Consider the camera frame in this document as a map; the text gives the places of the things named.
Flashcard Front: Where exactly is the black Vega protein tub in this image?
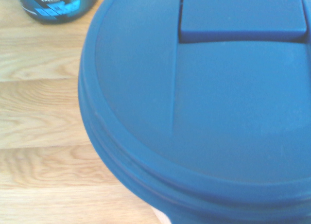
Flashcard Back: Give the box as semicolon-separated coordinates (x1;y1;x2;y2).
13;0;101;25

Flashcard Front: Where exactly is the clear pitcher with blue lid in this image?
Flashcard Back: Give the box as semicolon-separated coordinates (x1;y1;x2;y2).
77;0;311;224

